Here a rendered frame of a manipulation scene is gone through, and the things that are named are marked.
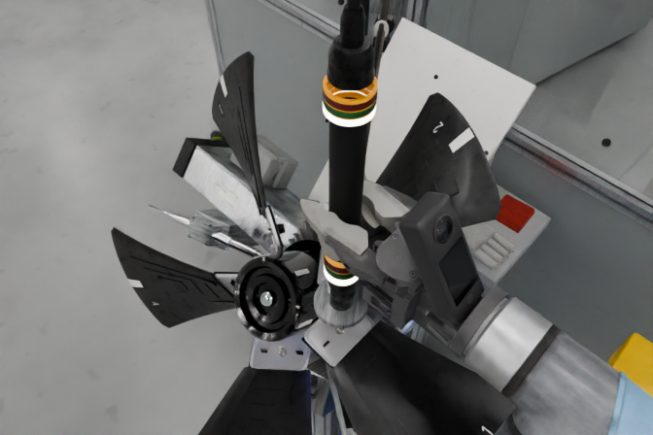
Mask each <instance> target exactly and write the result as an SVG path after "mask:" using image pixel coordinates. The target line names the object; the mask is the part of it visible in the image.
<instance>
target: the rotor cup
mask: <svg viewBox="0 0 653 435"><path fill-rule="evenodd" d="M321 248H322V247H321V244H320V241H319V240H318V239H307V240H301V241H297V242H295V243H293V244H291V245H289V246H288V247H287V248H285V249H284V250H283V252H278V253H273V254H268V255H263V256H259V257H256V258H254V259H252V260H250V261H249V262H247V263H246V264H245V265H244V266H243V267H242V268H241V270H240V271H239V273H238V275H237V277H236V280H235V284H234V289H233V299H234V306H235V310H236V313H237V316H238V317H239V319H240V321H241V323H242V324H243V326H244V327H245V328H246V329H247V331H248V332H249V333H251V334H252V335H253V336H255V337H256V338H258V339H260V340H262V341H265V342H279V341H282V340H285V339H287V338H290V337H291V336H294V335H296V334H298V333H301V332H303V331H306V330H307V329H309V328H310V327H311V326H312V325H313V324H314V323H315V322H316V321H317V320H318V319H319V318H318V316H317V314H316V312H315V308H313V309H312V305H314V296H315V292H316V291H315V289H316V288H318V287H319V284H318V283H317V280H318V271H319V262H320V253H321ZM303 269H308V271H309V272H310V273H308V274H304V275H300V276H297V275H296V273H295V271H299V270H303ZM265 291H267V292H269V293H270V294H271V295H272V298H273V301H272V304H271V305H270V306H269V307H265V306H263V305H262V304H261V301H260V296H261V294H262V293H263V292H265ZM310 319H312V321H311V323H310V324H307V325H305V326H302V327H300V328H297V327H298V326H299V325H300V324H301V323H303V322H305V321H308V320H310Z"/></svg>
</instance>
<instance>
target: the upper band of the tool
mask: <svg viewBox="0 0 653 435"><path fill-rule="evenodd" d="M327 83H328V84H327ZM372 84H373V85H374V86H372V85H370V86H368V87H367V88H364V89H361V90H357V92H354V91H346V90H341V89H338V88H336V87H335V88H333V85H332V84H330V82H329V81H328V79H327V76H325V78H324V81H323V89H324V92H325V94H326V96H327V97H328V98H329V99H331V100H332V101H334V102H337V103H340V104H344V105H358V104H361V103H364V102H367V101H368V100H370V99H371V98H372V97H373V96H374V95H375V94H376V92H377V87H378V83H377V80H376V78H375V77H374V81H373V83H372ZM368 89H369V90H368ZM340 91H342V92H340ZM337 92H338V93H337ZM334 93H335V94H334ZM362 93H363V94H362ZM342 97H355V98H358V99H344V98H342ZM326 103H327V102H326ZM373 104H374V103H373ZM373 104H372V105H373ZM372 105H371V106H372ZM329 106H330V105H329ZM371 106H369V107H371ZM330 107H331V106H330ZM369 107H368V108H369ZM368 108H366V109H368ZM332 109H334V110H337V109H335V108H333V107H332ZM366 109H363V110H360V111H355V112H346V111H341V110H337V111H340V112H344V113H357V112H361V111H364V110H366ZM372 112H373V111H372ZM372 112H371V113H372ZM328 113H329V114H330V112H328ZM371 113H370V114H371ZM370 114H368V115H370ZM368 115H367V116H368ZM332 116H333V115H332ZM367 116H365V117H367ZM334 117H335V116H334ZM337 118H340V119H346V120H355V119H361V118H364V117H360V118H353V119H347V118H341V117H337Z"/></svg>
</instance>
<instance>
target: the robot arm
mask: <svg viewBox="0 0 653 435"><path fill-rule="evenodd" d="M300 206H301V209H302V212H303V214H304V216H305V218H306V219H307V221H308V223H309V224H310V225H311V227H312V228H313V230H314V231H315V232H316V233H317V234H318V237H319V241H320V244H321V247H322V250H323V252H324V254H325V255H326V256H327V257H328V258H330V259H332V260H333V261H339V260H340V261H341V263H342V264H343V265H344V266H345V268H346V269H347V270H348V271H349V272H350V273H352V274H353V275H354V276H356V277H357V278H359V279H361V280H364V281H369V285H368V287H367V286H365V287H364V288H363V294H362V298H363V299H364V300H365V301H366V302H368V303H369V304H370V305H371V306H372V307H373V308H375V309H376V310H377V311H378V312H379V313H381V314H382V315H383V316H384V317H385V318H387V319H388V320H389V321H390V322H391V323H393V324H394V325H395V326H396V327H397V328H399V329H400V330H401V329H402V328H403V327H404V326H405V325H406V324H407V323H408V322H409V321H410V320H414V321H415V322H416V323H418V324H419V325H420V326H421V327H422V328H424V329H425V330H426V331H427V332H428V333H429V334H430V335H431V336H432V337H434V338H435V339H436V340H437V341H438V342H440V343H441V344H442V345H443V346H444V347H446V348H447V349H448V350H449V351H451V352H452V353H453V354H454V355H456V356H457V357H458V358H461V357H462V356H464V355H466V357H465V359H464V362H465V364H466V365H467V366H468V367H470V368H471V369H472V370H473V371H474V372H476V373H477V374H478V375H479V376H480V377H482V378H483V379H484V380H485V381H487V382H488V383H489V384H490V385H492V386H493V387H494V388H495V389H496V390H498V391H499V392H501V391H502V390H503V389H504V391H503V392H502V394H503V395H504V396H505V397H507V398H508V399H509V400H510V401H511V402H513V403H514V404H515V405H516V406H517V407H516V409H515V410H514V411H513V412H512V413H511V414H510V416H508V418H507V419H506V420H505V422H504V423H503V424H502V426H501V427H500V428H499V429H498V431H497V432H496V434H495V435H653V398H652V397H651V396H650V395H649V394H648V393H647V392H645V391H644V390H643V389H642V388H640V387H639V386H638V385H636V384H635V383H634V382H632V381H631V380H630V379H629V378H627V375H626V374H625V373H623V372H622V371H621V372H618V371H617V370H616V369H614V368H613V367H612V366H610V365H609V364H607V363H606V362H605V361H603V360H602V359H601V358H599V357H598V356H596V355H595V354H594V353H592V352H591V351H589V350H588V349H586V348H585V347H584V346H582V345H581V344H579V343H578V342H577V341H575V340H574V339H573V338H571V337H570V336H568V335H567V334H566V333H565V332H564V331H563V330H560V329H559V328H558V327H557V326H555V325H553V326H552V327H551V325H552V324H553V323H551V322H550V321H549V320H547V319H546V318H544V317H543V316H542V315H541V314H540V313H538V312H536V311H534V310H533V309H532V308H530V307H529V306H527V305H526V304H525V303H523V302H522V301H521V300H519V299H518V298H516V297H512V298H510V299H509V300H507V298H508V296H509V294H508V293H507V292H505V291H504V290H502V289H501V288H500V287H498V286H497V285H496V286H494V287H493V288H492V289H491V290H490V291H489V292H488V293H487V294H486V295H485V296H484V297H482V296H481V294H482V293H483V292H484V287H483V285H482V282H481V279H480V277H479V274H478V271H477V269H476V266H475V263H474V260H473V258H472V255H471V252H470V250H469V247H468V244H467V242H466V239H465V236H464V233H463V230H462V227H461V225H460V222H459V219H458V217H457V214H456V211H455V208H454V206H453V203H452V200H451V198H450V196H449V195H447V194H443V193H437V192H430V191H429V192H427V193H426V194H425V195H424V196H423V197H422V198H421V199H420V200H419V201H418V202H417V201H416V200H414V199H413V198H411V197H409V196H407V195H405V194H403V193H400V192H398V191H396V190H394V189H392V188H390V187H387V186H385V185H384V186H381V185H379V184H376V183H374V182H371V181H368V180H363V192H362V202H361V211H362V215H363V217H364V218H365V220H366V221H367V222H368V223H369V224H370V225H371V226H372V227H374V228H376V227H377V226H379V225H382V226H384V227H385V228H387V229H388V230H389V231H390V232H391V233H392V235H391V236H390V237H389V238H388V239H387V240H385V241H376V242H374V248H373V250H374V251H375V252H376V253H375V252H373V251H372V250H371V249H370V248H369V247H368V237H367V231H366V230H364V229H363V228H361V227H359V226H357V225H352V224H348V223H345V222H343V221H342V220H341V219H339V218H338V216H337V215H336V214H335V213H333V212H329V211H327V210H325V209H324V208H323V207H322V206H321V204H320V202H319V201H318V200H312V199H306V198H302V199H301V200H300ZM373 297H374V298H375V299H376V300H378V301H379V302H380V303H381V304H382V305H384V306H385V307H386V308H387V309H388V310H390V311H391V312H392V316H390V315H388V314H387V313H386V312H385V311H384V310H382V309H381V308H380V307H379V306H378V305H376V304H375V303H374V302H373V301H372V300H373ZM550 327H551V328H550ZM549 328H550V329H549ZM548 329H549V331H548ZM547 331H548V332H547ZM546 332H547V333H546ZM545 333H546V335H545ZM544 335H545V336H544ZM543 336H544V337H543ZM542 337H543V339H542ZM541 339H542V341H541V342H540V343H539V341H540V340H541ZM538 343H539V344H538ZM537 344H538V345H537ZM536 345H537V347H536ZM535 347H536V348H535ZM534 348H535V350H534V351H533V349H534ZM532 351H533V352H532ZM531 352H532V353H531ZM530 353H531V355H530ZM529 355H530V356H529ZM528 356H529V357H528ZM527 357H528V359H527ZM526 359H527V360H526ZM525 360H526V361H525ZM524 361H525V363H524ZM523 363H524V364H523ZM522 364H523V365H522ZM521 365H522V367H521ZM520 367H521V368H520ZM519 368H520V369H519ZM518 369H519V370H518ZM517 371H518V372H517ZM516 372H517V373H516ZM515 373H516V374H515ZM514 374H515V376H514ZM513 376H514V377H513ZM512 377H513V378H512ZM511 378H512V380H511ZM510 380H511V381H510ZM509 381H510V383H509V384H508V382H509ZM507 384H508V385H507ZM505 386H506V387H505Z"/></svg>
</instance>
